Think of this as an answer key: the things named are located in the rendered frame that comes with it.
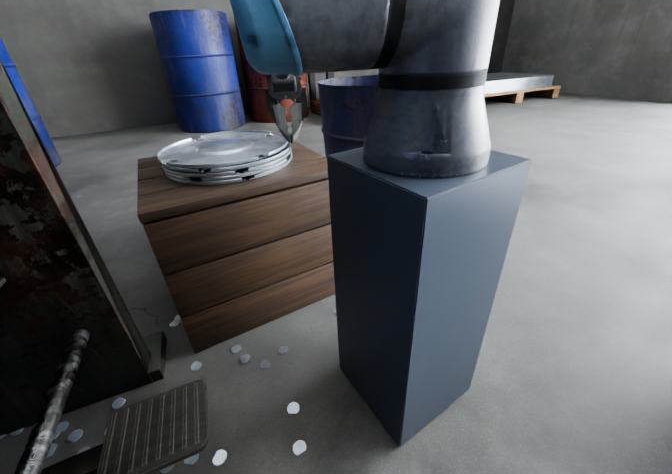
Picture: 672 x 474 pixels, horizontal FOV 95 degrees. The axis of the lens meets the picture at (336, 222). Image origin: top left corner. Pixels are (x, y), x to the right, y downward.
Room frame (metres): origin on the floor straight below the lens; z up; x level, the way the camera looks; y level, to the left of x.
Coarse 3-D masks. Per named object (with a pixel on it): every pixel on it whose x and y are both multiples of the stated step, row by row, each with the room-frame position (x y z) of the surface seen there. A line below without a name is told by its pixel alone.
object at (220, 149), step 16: (176, 144) 0.77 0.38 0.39; (192, 144) 0.77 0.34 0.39; (208, 144) 0.73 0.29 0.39; (224, 144) 0.73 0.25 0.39; (240, 144) 0.72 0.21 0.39; (256, 144) 0.73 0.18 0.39; (272, 144) 0.73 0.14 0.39; (160, 160) 0.63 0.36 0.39; (176, 160) 0.64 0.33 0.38; (192, 160) 0.63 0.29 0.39; (208, 160) 0.63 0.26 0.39; (224, 160) 0.62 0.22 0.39; (240, 160) 0.60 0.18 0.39
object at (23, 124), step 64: (0, 64) 0.44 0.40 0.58; (0, 128) 0.39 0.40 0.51; (0, 192) 0.38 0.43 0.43; (64, 192) 0.43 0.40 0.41; (0, 256) 0.36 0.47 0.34; (64, 256) 0.39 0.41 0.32; (0, 320) 0.35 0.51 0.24; (64, 320) 0.37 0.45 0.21; (128, 320) 0.42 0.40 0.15; (0, 384) 0.33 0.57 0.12; (128, 384) 0.38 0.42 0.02
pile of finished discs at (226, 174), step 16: (288, 144) 0.75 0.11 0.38; (256, 160) 0.63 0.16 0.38; (272, 160) 0.66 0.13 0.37; (288, 160) 0.69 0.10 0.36; (176, 176) 0.59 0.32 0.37; (192, 176) 0.58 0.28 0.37; (208, 176) 0.57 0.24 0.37; (224, 176) 0.58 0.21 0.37; (240, 176) 0.59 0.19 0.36; (256, 176) 0.60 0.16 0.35
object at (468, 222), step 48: (336, 192) 0.39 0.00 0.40; (384, 192) 0.31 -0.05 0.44; (432, 192) 0.27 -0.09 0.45; (480, 192) 0.30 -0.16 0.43; (336, 240) 0.40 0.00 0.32; (384, 240) 0.30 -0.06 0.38; (432, 240) 0.27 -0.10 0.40; (480, 240) 0.31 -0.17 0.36; (336, 288) 0.40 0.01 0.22; (384, 288) 0.30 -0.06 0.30; (432, 288) 0.27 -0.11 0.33; (480, 288) 0.33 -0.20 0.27; (384, 336) 0.30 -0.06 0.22; (432, 336) 0.28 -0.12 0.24; (480, 336) 0.34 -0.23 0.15; (384, 384) 0.29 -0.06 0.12; (432, 384) 0.29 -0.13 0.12
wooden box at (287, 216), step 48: (144, 192) 0.56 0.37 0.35; (192, 192) 0.54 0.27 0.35; (240, 192) 0.54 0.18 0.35; (288, 192) 0.58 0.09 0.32; (192, 240) 0.49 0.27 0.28; (240, 240) 0.53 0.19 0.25; (288, 240) 0.58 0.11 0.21; (192, 288) 0.48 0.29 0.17; (240, 288) 0.52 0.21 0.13; (288, 288) 0.57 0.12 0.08; (192, 336) 0.46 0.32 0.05
